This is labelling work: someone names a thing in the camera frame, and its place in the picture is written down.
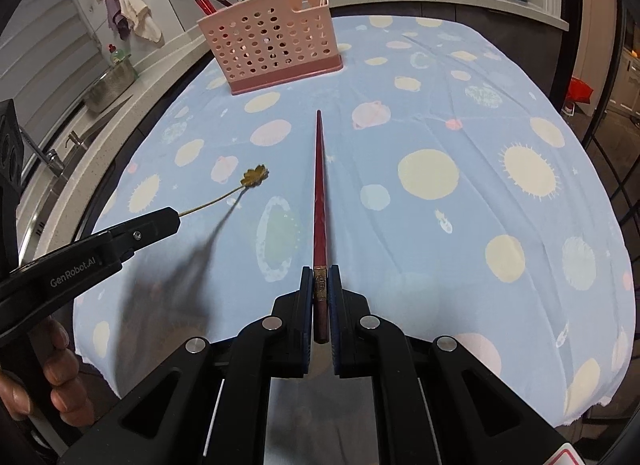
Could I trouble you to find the dark red chopstick gold band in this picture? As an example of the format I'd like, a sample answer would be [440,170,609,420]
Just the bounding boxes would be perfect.
[311,110,332,344]

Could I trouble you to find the metal faucet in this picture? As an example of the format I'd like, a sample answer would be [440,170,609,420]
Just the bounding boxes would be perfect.
[20,127,66,180]

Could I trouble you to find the beige hanging towel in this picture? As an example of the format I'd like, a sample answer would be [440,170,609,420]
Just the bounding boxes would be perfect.
[109,0,163,43]

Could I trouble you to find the blue printed tablecloth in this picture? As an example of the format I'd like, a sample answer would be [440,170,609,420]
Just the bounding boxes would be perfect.
[72,15,633,426]

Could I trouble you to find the gold flower spoon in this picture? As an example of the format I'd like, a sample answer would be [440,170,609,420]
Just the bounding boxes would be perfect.
[177,163,269,218]

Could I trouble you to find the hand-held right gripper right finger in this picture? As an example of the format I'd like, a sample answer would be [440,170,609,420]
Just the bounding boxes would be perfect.
[328,265,571,465]

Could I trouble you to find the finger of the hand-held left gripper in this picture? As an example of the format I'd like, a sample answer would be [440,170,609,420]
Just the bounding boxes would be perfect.
[102,207,182,263]

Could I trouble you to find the red bag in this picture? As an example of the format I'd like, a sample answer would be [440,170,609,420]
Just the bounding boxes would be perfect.
[562,76,595,106]

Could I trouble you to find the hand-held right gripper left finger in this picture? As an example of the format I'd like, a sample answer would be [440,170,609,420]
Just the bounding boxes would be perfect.
[57,267,314,465]

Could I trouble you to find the purple hanging cloth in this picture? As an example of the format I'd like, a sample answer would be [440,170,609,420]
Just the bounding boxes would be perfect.
[104,0,130,40]

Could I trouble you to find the metal sink basket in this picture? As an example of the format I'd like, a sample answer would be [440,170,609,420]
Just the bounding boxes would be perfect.
[82,62,138,113]

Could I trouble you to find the person's left hand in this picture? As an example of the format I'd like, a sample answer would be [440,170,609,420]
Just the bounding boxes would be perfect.
[0,317,96,428]

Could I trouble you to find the pink perforated utensil holder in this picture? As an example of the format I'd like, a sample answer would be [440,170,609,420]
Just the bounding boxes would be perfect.
[196,0,345,96]

